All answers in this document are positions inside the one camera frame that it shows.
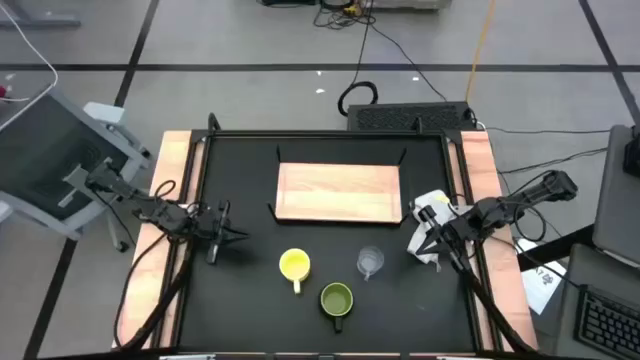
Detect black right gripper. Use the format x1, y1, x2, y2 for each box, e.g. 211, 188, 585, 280
412, 204, 481, 274

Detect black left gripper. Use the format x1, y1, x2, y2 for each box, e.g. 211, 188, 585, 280
197, 199, 250, 265

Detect clear glass cup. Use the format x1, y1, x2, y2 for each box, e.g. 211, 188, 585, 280
355, 245, 386, 282

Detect yellow mug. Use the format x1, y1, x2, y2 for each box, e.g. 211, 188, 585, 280
278, 247, 312, 295

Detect dark green mug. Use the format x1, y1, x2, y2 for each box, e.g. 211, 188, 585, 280
319, 281, 355, 335

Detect white cloth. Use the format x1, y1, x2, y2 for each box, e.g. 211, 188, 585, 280
407, 188, 474, 266

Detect white printed paper sheet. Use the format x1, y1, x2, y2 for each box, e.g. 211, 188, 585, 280
514, 237, 569, 316

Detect black desk leg bar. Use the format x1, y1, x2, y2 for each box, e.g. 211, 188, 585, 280
517, 224, 596, 272

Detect black perforated computer case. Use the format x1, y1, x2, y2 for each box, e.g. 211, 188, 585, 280
346, 101, 477, 133

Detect black keyboard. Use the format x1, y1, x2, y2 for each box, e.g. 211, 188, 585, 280
573, 284, 640, 360

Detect black device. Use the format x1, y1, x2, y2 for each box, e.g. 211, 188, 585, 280
622, 127, 640, 177

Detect grey metal table leg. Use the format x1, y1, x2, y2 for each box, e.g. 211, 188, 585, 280
0, 0, 82, 29

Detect black braided cable bundle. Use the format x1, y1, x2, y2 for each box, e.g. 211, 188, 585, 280
113, 234, 194, 351
459, 264, 539, 356

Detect wooden shelf with black frame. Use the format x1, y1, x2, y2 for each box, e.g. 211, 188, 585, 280
267, 144, 409, 227

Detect black metal table frame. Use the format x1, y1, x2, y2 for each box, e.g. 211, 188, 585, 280
149, 112, 506, 360

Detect black floor cable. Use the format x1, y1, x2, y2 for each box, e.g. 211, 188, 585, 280
372, 24, 450, 103
479, 123, 611, 137
497, 147, 609, 176

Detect black coiled cable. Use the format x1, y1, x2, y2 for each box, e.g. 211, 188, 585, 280
337, 79, 380, 118

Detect black hanging cable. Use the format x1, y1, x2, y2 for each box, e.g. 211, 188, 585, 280
352, 0, 376, 86

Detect tangled black cables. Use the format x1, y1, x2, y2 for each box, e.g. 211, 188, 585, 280
312, 0, 376, 30

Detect white cable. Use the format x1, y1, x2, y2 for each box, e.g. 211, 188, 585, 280
0, 0, 60, 132

